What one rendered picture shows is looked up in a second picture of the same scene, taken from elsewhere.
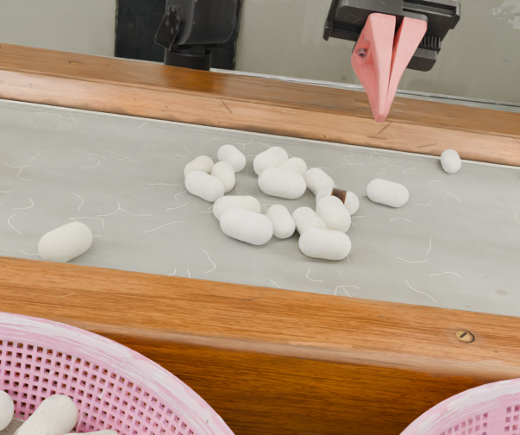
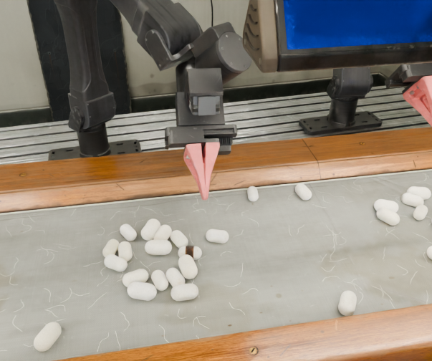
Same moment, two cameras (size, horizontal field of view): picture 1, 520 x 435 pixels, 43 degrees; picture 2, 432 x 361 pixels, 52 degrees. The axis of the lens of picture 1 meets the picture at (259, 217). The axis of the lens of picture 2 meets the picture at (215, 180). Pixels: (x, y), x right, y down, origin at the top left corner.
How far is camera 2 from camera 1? 23 cm
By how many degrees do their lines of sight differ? 9
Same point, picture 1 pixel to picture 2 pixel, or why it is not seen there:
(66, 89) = (23, 198)
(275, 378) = not seen: outside the picture
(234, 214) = (133, 289)
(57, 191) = (34, 289)
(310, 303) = (178, 351)
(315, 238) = (178, 293)
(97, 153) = (51, 247)
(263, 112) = (142, 185)
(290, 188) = (162, 251)
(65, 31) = (5, 65)
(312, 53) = not seen: hidden behind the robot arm
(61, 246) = (46, 343)
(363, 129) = not seen: hidden behind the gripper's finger
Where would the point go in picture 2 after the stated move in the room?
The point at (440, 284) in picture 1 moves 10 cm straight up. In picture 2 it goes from (247, 299) to (251, 240)
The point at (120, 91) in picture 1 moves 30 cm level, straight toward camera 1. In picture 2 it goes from (55, 193) to (74, 340)
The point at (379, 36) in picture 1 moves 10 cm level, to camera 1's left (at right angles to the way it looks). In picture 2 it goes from (194, 157) to (121, 161)
